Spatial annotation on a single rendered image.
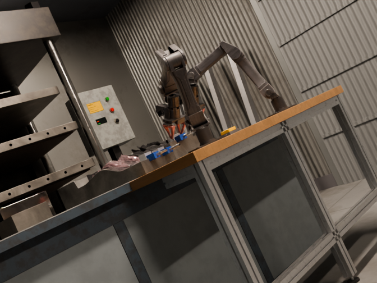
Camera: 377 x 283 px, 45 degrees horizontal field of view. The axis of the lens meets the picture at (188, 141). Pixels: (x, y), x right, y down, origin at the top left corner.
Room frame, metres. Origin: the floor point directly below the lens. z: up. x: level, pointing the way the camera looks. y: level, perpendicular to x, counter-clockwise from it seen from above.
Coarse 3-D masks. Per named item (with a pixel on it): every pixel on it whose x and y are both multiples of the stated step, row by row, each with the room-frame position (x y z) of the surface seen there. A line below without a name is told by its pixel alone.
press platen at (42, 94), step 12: (24, 96) 2.64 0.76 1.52; (36, 96) 2.68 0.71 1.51; (48, 96) 2.74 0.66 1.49; (0, 108) 2.54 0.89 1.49; (12, 108) 2.65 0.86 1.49; (24, 108) 2.76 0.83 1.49; (36, 108) 2.89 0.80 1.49; (0, 120) 2.77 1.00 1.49; (12, 120) 2.91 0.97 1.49; (24, 120) 3.05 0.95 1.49; (0, 132) 3.06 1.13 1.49; (12, 132) 3.22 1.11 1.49
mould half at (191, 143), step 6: (186, 138) 2.19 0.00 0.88; (192, 138) 2.22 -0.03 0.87; (168, 144) 2.12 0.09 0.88; (174, 144) 2.13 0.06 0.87; (180, 144) 2.16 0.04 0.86; (186, 144) 2.18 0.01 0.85; (192, 144) 2.21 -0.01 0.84; (198, 144) 2.23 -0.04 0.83; (174, 150) 2.12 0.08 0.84; (180, 150) 2.15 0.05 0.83; (186, 150) 2.17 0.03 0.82; (138, 156) 2.31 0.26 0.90; (180, 156) 2.14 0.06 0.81
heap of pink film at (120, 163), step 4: (124, 156) 2.12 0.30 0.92; (128, 156) 2.12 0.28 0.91; (132, 156) 2.09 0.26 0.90; (120, 160) 2.11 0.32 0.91; (124, 160) 2.10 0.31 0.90; (128, 160) 2.08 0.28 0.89; (132, 160) 2.08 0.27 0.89; (136, 160) 2.07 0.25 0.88; (108, 164) 2.00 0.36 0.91; (112, 164) 1.98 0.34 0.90; (116, 164) 1.98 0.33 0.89; (120, 164) 1.98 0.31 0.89; (124, 164) 1.98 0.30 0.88; (104, 168) 2.03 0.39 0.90
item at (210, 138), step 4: (200, 128) 1.87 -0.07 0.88; (204, 128) 1.87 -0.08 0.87; (208, 128) 1.88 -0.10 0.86; (196, 132) 1.88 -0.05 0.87; (200, 132) 1.87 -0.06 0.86; (204, 132) 1.87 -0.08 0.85; (208, 132) 1.87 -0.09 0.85; (200, 136) 1.87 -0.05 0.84; (204, 136) 1.87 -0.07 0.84; (208, 136) 1.87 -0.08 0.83; (212, 136) 1.88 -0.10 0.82; (224, 136) 1.92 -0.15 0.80; (200, 140) 1.88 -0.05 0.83; (204, 140) 1.87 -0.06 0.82; (208, 140) 1.86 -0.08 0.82; (212, 140) 1.87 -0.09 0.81; (216, 140) 1.88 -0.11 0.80; (200, 144) 1.88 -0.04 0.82; (204, 144) 1.83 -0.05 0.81; (208, 144) 1.84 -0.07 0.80; (196, 148) 1.81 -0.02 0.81; (188, 152) 1.84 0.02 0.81
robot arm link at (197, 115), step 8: (168, 56) 1.81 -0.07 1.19; (176, 56) 1.81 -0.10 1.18; (168, 64) 1.81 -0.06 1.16; (176, 64) 1.82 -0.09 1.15; (184, 64) 1.83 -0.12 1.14; (176, 72) 1.82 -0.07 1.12; (184, 72) 1.84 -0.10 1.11; (176, 80) 1.84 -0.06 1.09; (184, 80) 1.84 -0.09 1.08; (184, 88) 1.85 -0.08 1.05; (184, 96) 1.86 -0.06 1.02; (192, 96) 1.87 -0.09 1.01; (184, 104) 1.89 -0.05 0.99; (192, 104) 1.87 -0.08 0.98; (192, 112) 1.88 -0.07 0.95; (200, 112) 1.88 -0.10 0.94; (192, 120) 1.88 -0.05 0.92; (200, 120) 1.89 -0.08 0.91
